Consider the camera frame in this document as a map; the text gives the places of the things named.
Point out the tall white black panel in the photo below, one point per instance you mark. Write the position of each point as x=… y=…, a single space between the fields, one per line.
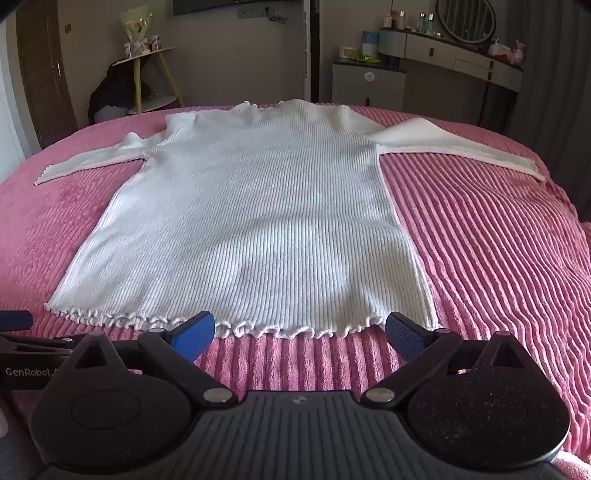
x=307 y=50

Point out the row of cosmetic bottles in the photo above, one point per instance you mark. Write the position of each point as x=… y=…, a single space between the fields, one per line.
x=425 y=23

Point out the brown wooden door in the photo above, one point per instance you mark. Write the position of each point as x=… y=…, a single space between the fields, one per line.
x=41 y=69

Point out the wooden side table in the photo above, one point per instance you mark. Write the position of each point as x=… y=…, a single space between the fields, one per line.
x=136 y=78

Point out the pale flower bouquet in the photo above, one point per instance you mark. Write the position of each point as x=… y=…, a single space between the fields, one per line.
x=136 y=25

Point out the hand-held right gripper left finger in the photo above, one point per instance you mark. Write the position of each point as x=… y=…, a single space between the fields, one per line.
x=194 y=336

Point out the blue tissue pack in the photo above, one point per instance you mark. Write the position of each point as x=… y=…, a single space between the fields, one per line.
x=370 y=45

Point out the grey vanity desk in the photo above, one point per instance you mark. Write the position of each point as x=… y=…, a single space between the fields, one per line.
x=443 y=53

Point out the grey curtain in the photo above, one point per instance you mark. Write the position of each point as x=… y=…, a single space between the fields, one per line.
x=554 y=69

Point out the black wall television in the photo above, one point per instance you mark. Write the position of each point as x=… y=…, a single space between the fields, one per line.
x=207 y=4

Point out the round vanity mirror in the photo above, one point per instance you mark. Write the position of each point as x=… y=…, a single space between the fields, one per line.
x=466 y=21

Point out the small white box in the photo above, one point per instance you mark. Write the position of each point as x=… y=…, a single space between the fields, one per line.
x=348 y=50

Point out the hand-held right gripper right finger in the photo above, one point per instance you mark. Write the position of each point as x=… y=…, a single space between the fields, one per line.
x=405 y=338

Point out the dark clothing pile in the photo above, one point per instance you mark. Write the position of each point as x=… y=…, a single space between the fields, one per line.
x=113 y=90

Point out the grey bedside cabinet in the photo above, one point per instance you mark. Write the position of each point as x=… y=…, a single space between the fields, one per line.
x=364 y=87

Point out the small pink cup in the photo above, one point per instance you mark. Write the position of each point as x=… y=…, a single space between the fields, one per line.
x=157 y=43

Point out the pink ribbed blanket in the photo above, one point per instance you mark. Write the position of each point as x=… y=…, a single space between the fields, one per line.
x=485 y=240

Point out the wall power outlet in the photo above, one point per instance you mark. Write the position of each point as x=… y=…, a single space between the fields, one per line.
x=251 y=12

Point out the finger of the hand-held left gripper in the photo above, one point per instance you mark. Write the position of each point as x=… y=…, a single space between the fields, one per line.
x=16 y=320
x=37 y=342

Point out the white towel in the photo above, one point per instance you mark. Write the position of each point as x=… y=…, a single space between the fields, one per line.
x=249 y=217

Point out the green packet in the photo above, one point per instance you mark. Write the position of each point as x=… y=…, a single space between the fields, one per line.
x=367 y=59

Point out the red white plush toy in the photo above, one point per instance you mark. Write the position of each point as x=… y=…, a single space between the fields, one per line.
x=498 y=50

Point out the pink plush toy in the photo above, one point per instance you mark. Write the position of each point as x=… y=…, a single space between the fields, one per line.
x=518 y=53

